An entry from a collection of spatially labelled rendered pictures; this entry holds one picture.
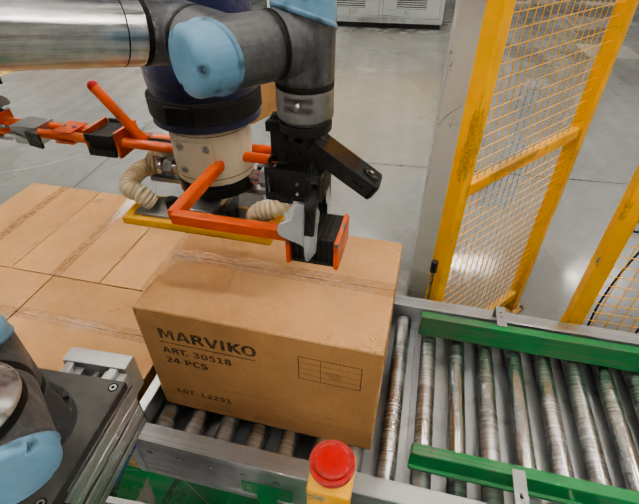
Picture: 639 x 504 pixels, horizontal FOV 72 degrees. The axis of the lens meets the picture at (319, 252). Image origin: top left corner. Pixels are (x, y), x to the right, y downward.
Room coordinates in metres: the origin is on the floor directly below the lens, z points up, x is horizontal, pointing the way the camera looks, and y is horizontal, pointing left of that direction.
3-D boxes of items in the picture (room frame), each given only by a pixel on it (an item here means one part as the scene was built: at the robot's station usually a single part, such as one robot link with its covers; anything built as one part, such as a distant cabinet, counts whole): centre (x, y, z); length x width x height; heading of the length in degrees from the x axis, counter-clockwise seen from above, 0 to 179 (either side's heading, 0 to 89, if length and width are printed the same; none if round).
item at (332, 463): (0.32, -0.02, 1.02); 0.07 x 0.07 x 0.04
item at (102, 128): (0.95, 0.47, 1.27); 0.10 x 0.08 x 0.06; 166
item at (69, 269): (1.39, 1.02, 0.34); 1.20 x 1.00 x 0.40; 77
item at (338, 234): (0.57, 0.00, 1.27); 0.09 x 0.08 x 0.05; 166
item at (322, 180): (0.57, 0.03, 1.41); 0.09 x 0.08 x 0.12; 76
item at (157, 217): (0.80, 0.25, 1.17); 0.34 x 0.10 x 0.05; 76
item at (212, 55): (0.52, 0.11, 1.57); 0.11 x 0.11 x 0.08; 39
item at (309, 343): (0.85, 0.11, 0.75); 0.60 x 0.40 x 0.40; 76
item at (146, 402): (0.94, 0.42, 0.58); 0.70 x 0.03 x 0.06; 167
